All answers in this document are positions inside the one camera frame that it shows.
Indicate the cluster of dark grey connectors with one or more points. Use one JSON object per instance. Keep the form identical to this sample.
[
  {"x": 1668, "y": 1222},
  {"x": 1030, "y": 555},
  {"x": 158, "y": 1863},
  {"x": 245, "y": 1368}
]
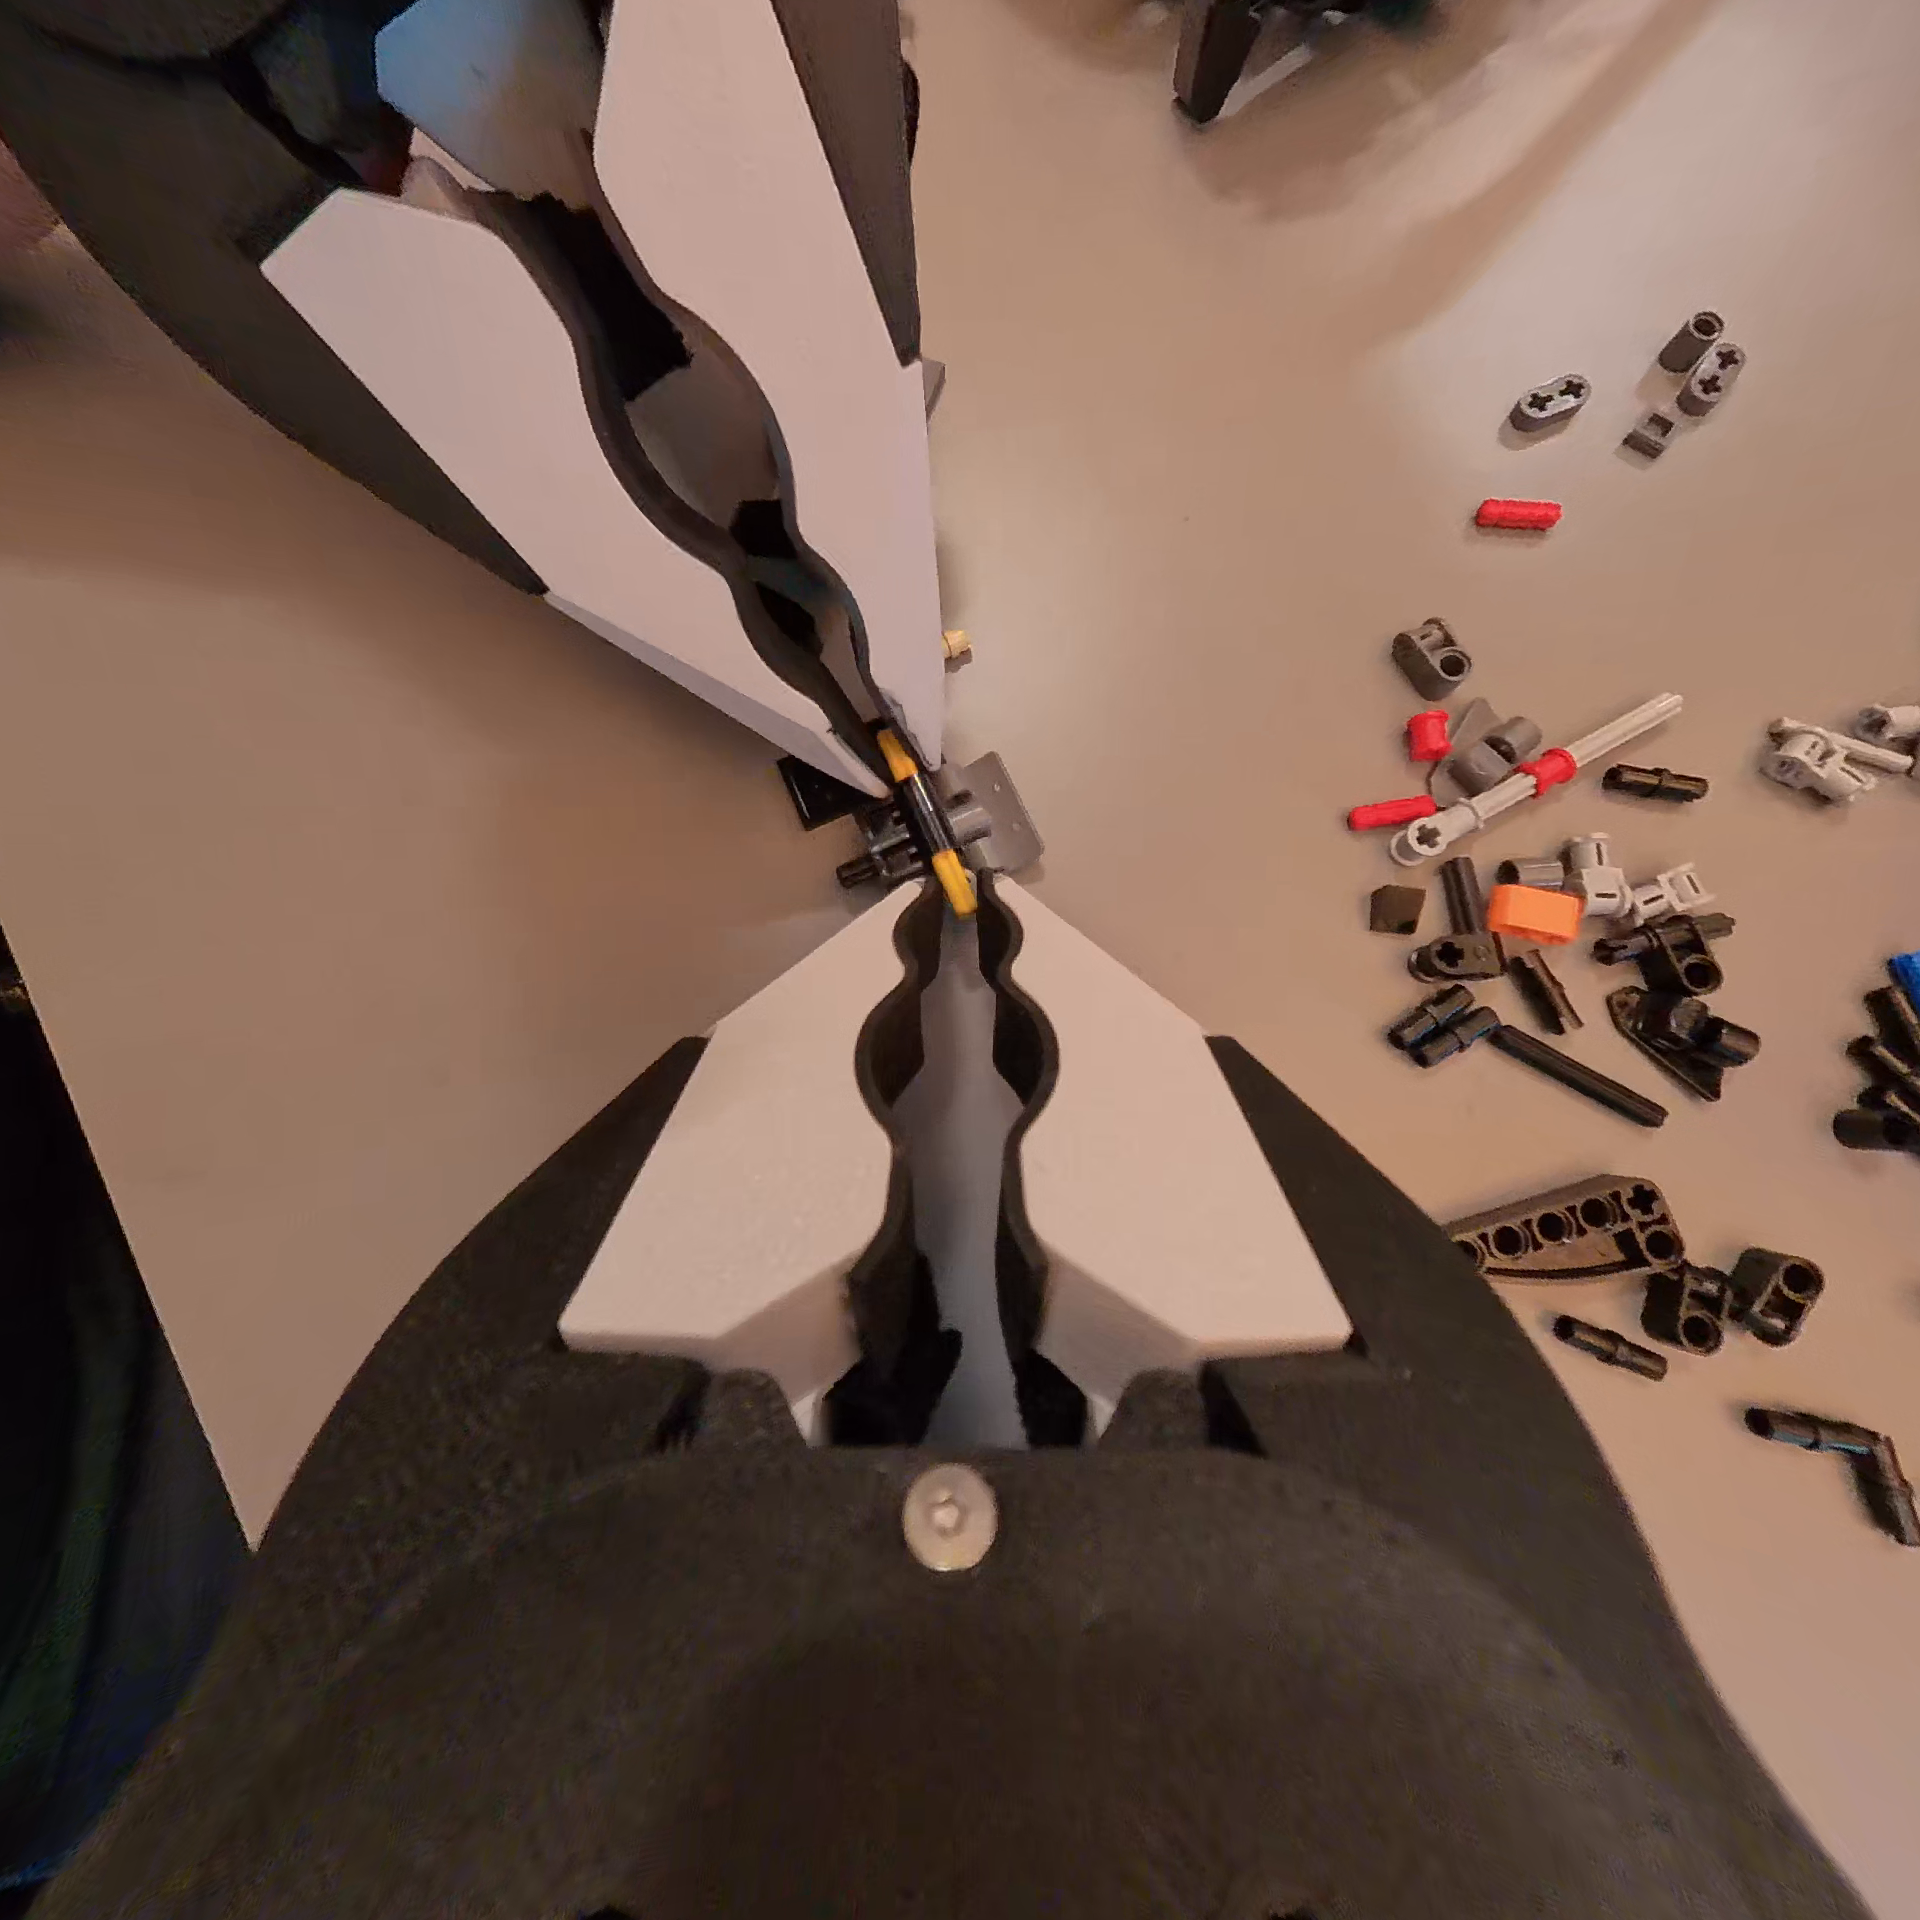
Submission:
[{"x": 1429, "y": 660}]

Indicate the partly built lego car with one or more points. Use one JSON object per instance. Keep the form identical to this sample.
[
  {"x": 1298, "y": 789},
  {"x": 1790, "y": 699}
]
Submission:
[{"x": 1247, "y": 45}]

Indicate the cluster of black lego beams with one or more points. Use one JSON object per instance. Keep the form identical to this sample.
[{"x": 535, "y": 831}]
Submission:
[{"x": 1559, "y": 1240}]

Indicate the orange lego piece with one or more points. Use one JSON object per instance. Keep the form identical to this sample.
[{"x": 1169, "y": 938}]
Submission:
[{"x": 1533, "y": 917}]

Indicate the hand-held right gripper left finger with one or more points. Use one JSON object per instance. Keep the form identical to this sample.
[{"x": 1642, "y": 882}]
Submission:
[{"x": 736, "y": 1186}]

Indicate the person's dark trousers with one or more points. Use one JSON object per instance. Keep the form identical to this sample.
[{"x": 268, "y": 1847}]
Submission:
[{"x": 77, "y": 1426}]

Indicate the pile of black lego pieces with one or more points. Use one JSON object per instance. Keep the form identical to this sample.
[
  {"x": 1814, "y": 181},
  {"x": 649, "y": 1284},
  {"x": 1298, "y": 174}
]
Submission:
[{"x": 1577, "y": 1071}]

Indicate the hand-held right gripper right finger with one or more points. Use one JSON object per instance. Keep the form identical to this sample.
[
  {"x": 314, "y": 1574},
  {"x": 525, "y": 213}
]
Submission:
[{"x": 1169, "y": 1186}]

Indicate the yellow lego axle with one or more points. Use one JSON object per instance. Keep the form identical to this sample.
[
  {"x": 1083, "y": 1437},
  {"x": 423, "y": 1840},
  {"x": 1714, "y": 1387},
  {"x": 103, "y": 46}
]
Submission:
[{"x": 953, "y": 875}]

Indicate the black lego plate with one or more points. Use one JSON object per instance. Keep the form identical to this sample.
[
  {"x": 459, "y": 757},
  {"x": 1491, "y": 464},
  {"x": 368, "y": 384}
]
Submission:
[{"x": 811, "y": 795}]

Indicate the long grey lego axle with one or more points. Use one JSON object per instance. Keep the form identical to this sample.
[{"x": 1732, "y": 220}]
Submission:
[{"x": 1499, "y": 804}]

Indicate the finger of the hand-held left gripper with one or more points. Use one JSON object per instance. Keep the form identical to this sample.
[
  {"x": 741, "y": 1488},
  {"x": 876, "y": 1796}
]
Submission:
[
  {"x": 483, "y": 405},
  {"x": 811, "y": 300}
]

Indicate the cluster of light grey connectors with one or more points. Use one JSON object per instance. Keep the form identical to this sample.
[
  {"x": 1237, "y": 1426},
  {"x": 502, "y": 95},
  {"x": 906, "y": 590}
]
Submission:
[{"x": 1824, "y": 758}]

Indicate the red lego pin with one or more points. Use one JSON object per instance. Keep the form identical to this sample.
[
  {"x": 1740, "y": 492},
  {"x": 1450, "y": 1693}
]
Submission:
[
  {"x": 1391, "y": 814},
  {"x": 1519, "y": 515}
]

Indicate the red lego bush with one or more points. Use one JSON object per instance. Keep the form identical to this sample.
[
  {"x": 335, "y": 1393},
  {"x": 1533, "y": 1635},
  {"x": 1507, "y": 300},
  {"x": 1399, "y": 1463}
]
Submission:
[{"x": 1429, "y": 737}]

